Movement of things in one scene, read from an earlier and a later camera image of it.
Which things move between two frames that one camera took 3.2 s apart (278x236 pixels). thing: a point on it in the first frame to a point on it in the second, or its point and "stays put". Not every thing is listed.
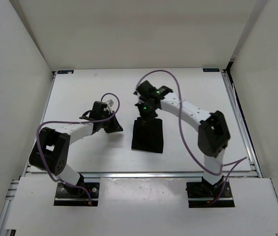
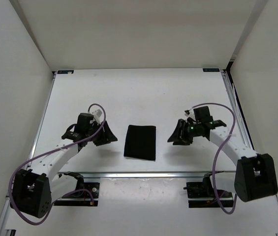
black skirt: x=147 y=135 to x=140 y=141
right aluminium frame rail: x=241 y=123 stays put
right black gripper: x=140 y=104 to x=182 y=139
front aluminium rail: x=146 y=175 stays put
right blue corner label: x=210 y=70 stays put
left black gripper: x=115 y=127 to x=106 y=136
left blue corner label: x=65 y=72 stays put
